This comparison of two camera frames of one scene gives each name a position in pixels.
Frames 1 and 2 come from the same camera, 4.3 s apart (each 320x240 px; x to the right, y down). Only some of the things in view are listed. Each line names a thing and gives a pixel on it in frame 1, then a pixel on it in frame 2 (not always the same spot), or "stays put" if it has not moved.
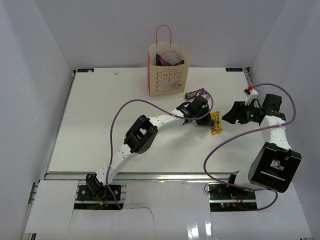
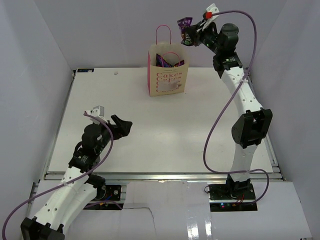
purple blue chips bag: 159,61 stays put
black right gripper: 237,112 → 199,34
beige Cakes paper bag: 163,80 stays put
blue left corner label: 85,70 stays put
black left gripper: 207,120 → 123,126
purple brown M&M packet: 194,94 → 187,31
